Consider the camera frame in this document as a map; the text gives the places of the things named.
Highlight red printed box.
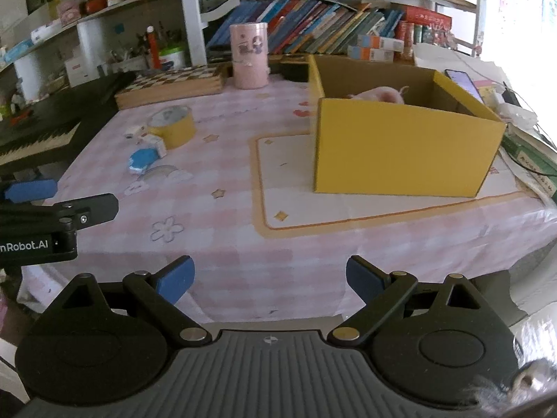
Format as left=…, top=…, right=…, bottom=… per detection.
left=398, top=7, right=453, bottom=47

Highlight white staple box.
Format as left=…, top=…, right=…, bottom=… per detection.
left=143, top=134, right=168, bottom=158

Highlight orange white small box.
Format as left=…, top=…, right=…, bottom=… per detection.
left=347, top=46, right=396, bottom=63
left=358, top=34, right=406, bottom=52

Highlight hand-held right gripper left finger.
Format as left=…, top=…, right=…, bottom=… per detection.
left=39, top=255, right=212, bottom=344

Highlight white box red label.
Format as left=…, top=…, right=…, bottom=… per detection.
left=65, top=58, right=99, bottom=88

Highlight black smartphone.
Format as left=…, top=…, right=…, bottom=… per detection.
left=444, top=69, right=485, bottom=104

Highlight pink small box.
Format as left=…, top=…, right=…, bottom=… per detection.
left=56, top=0, right=84, bottom=25

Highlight dark brown case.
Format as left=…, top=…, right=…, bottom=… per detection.
left=280, top=56, right=312, bottom=83

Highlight white bookshelf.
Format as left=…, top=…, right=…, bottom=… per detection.
left=0, top=0, right=484, bottom=105

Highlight wooden chessboard box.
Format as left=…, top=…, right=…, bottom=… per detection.
left=114, top=64, right=229, bottom=112

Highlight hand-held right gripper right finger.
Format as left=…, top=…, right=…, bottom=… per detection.
left=326, top=255, right=502, bottom=344

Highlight pink checkered desktop cloth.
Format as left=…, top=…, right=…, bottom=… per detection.
left=19, top=72, right=557, bottom=325

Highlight yellow cardboard box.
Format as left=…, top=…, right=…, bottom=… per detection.
left=307, top=54, right=507, bottom=199

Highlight green lidded white jar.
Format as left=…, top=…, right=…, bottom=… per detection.
left=158, top=47, right=187, bottom=71

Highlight grey pen holder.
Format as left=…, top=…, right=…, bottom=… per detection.
left=108, top=30, right=149, bottom=73

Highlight pink pig plush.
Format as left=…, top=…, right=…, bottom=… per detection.
left=347, top=86, right=410, bottom=106

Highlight beige desk mat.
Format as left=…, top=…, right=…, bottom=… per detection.
left=248, top=133, right=550, bottom=241

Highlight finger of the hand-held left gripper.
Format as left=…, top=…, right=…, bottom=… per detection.
left=0, top=193, right=119, bottom=241
left=0, top=178, right=58, bottom=204

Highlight blue hexagonal box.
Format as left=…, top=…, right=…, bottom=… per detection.
left=127, top=148, right=161, bottom=176

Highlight pink printed cylinder container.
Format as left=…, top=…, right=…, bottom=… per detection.
left=229, top=23, right=270, bottom=91

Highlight black piano keyboard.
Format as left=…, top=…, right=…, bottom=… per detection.
left=0, top=71, right=138, bottom=180

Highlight green book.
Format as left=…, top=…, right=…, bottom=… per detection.
left=501, top=133, right=557, bottom=203

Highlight yellow tape roll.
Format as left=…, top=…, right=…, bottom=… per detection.
left=147, top=105, right=197, bottom=150

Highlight row of colourful books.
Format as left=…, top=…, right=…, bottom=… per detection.
left=206, top=0, right=405, bottom=56

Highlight white paper sheets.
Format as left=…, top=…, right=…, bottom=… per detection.
left=413, top=44, right=505, bottom=83

